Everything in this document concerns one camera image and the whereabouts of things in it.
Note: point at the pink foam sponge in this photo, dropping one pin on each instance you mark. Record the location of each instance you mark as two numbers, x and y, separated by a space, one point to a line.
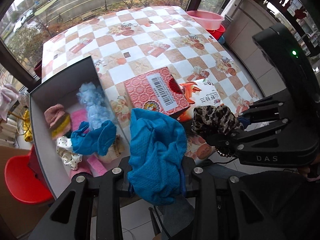
77 117
91 165

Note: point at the grey cardboard box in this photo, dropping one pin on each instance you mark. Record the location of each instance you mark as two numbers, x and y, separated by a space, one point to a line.
62 88

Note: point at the pink plastic basin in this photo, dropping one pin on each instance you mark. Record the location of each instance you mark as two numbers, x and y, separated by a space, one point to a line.
208 20

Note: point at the red plastic bucket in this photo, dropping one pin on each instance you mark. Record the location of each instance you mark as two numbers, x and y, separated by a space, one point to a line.
217 33

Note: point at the fluffy light blue sock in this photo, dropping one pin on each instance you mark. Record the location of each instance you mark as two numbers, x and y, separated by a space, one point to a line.
93 99

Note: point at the red patterned gift box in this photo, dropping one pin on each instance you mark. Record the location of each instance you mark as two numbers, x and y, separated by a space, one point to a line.
157 91

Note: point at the blue cloth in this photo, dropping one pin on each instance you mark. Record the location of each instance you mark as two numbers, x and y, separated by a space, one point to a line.
95 141
157 147

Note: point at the beige knit sock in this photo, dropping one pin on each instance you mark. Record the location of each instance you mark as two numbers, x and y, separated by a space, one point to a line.
114 151

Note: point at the tissue pack with mushroom print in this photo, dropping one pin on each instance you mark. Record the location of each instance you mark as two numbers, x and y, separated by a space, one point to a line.
201 92

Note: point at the leopard print scrunchie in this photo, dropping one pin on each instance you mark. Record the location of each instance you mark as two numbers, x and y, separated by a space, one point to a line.
210 122

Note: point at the beige towel on rack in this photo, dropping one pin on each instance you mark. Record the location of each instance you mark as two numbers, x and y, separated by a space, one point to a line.
8 133

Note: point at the blue plastic basin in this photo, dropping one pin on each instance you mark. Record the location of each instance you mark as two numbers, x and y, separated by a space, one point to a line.
221 40

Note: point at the white polka dot scrunchie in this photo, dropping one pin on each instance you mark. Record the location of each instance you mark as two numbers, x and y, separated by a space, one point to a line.
64 150

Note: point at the yellow cloth in rack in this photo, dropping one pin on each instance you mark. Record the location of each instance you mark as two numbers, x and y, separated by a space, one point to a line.
26 126

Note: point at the pink brown yellow striped sock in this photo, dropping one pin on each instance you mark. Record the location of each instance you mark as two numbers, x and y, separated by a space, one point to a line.
58 120

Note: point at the pink towel on rack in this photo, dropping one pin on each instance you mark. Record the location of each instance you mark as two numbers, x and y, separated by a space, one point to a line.
9 96

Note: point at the red plastic chair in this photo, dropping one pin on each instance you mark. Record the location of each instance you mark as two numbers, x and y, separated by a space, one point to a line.
25 181

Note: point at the dark red knit pot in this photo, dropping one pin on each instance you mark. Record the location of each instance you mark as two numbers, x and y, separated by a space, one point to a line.
38 69

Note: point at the checkered printed tablecloth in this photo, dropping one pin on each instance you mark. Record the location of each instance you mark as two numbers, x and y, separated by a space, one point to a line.
131 42

